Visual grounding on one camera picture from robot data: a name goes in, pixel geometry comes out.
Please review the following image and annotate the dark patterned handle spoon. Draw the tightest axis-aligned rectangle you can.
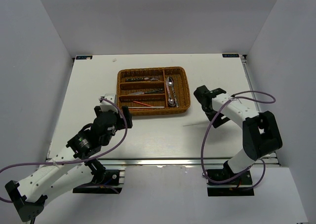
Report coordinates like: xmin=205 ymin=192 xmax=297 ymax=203
xmin=170 ymin=85 xmax=179 ymax=108

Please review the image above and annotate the pink handled spoon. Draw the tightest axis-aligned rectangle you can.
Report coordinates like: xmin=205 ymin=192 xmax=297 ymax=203
xmin=165 ymin=76 xmax=175 ymax=105

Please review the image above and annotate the dark handled knife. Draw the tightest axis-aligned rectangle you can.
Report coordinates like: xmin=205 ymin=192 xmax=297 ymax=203
xmin=129 ymin=88 xmax=164 ymax=95

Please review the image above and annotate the dark handled fork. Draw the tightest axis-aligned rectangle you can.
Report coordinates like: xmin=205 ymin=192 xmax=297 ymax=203
xmin=126 ymin=77 xmax=151 ymax=82

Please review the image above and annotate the pink handled fork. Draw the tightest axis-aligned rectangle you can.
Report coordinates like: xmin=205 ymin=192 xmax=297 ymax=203
xmin=144 ymin=77 xmax=161 ymax=81

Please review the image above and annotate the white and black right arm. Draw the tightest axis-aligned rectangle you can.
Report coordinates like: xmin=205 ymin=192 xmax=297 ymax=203
xmin=194 ymin=85 xmax=282 ymax=184

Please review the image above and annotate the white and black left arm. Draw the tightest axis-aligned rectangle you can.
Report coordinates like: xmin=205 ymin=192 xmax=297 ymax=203
xmin=5 ymin=106 xmax=132 ymax=222

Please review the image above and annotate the right blue table label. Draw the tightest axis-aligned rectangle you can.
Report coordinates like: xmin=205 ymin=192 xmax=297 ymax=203
xmin=222 ymin=53 xmax=239 ymax=58

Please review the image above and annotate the blue table label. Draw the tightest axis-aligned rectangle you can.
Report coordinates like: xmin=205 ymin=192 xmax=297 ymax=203
xmin=75 ymin=55 xmax=93 ymax=60
xmin=222 ymin=53 xmax=239 ymax=58

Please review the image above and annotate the brown wicker cutlery basket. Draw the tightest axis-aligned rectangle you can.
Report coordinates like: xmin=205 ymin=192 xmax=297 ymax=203
xmin=117 ymin=67 xmax=191 ymax=116

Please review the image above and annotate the left blue table label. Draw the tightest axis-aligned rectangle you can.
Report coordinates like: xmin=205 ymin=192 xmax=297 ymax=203
xmin=75 ymin=55 xmax=93 ymax=60

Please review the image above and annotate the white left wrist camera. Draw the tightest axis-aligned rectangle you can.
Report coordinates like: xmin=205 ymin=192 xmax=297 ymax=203
xmin=99 ymin=94 xmax=118 ymax=113

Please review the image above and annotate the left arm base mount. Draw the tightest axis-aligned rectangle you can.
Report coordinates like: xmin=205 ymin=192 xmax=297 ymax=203
xmin=73 ymin=159 xmax=122 ymax=194

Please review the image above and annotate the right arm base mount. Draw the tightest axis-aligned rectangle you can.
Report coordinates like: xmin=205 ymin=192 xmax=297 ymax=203
xmin=202 ymin=171 xmax=254 ymax=197

